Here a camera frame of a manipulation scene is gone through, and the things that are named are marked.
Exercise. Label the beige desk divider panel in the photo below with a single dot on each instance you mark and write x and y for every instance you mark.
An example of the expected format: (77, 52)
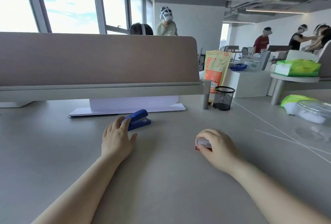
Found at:
(98, 60)

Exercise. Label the black mesh pen holder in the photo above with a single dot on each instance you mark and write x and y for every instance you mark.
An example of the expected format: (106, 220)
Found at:
(223, 98)

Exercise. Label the grey round side table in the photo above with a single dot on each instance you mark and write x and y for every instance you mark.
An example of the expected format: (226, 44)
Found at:
(289, 81)

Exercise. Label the person's left forearm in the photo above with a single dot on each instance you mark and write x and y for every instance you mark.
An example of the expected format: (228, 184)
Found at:
(77, 195)

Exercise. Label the small red white box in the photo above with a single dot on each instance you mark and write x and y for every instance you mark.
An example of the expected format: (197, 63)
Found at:
(201, 143)

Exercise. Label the grey office chair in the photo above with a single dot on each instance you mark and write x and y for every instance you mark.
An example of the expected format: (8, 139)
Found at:
(264, 60)

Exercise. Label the person's right hand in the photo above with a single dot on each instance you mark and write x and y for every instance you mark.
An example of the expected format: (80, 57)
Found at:
(221, 151)

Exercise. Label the orange yellow standing bag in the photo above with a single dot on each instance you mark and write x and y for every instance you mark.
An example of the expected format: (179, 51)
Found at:
(216, 68)

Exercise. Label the person's left middle finger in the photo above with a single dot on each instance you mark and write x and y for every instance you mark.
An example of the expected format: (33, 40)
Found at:
(119, 122)

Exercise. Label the person's left hand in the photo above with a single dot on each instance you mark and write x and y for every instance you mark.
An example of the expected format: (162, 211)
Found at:
(115, 142)

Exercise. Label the blue stapler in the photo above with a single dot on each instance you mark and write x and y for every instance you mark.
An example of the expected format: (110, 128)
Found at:
(138, 121)

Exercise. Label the person's left thumb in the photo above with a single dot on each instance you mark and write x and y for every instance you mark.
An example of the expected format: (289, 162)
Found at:
(133, 139)

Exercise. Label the clear glass bowl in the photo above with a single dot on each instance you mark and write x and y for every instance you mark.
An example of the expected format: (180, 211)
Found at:
(316, 117)

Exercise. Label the blue plastic bag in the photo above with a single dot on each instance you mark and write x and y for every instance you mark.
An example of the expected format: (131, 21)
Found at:
(238, 67)

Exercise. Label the grey window frame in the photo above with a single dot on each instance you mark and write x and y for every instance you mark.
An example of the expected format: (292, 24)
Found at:
(98, 4)

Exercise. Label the green tissue packet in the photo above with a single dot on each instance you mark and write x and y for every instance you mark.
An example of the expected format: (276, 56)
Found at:
(297, 68)

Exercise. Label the green white soft packet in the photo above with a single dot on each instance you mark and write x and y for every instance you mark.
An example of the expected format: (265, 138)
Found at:
(293, 103)

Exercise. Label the long ceiling light strip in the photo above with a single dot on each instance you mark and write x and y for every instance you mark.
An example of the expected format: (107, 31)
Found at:
(275, 11)

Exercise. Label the white flat stand base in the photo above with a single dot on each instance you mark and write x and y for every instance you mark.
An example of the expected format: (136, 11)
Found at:
(129, 106)

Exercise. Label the person's right thumb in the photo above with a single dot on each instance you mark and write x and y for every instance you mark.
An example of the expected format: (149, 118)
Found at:
(205, 148)

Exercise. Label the white low cabinet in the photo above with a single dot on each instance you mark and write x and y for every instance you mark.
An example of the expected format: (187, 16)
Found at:
(248, 82)

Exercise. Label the person's right forearm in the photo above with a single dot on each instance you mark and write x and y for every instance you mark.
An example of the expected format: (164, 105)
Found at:
(279, 195)

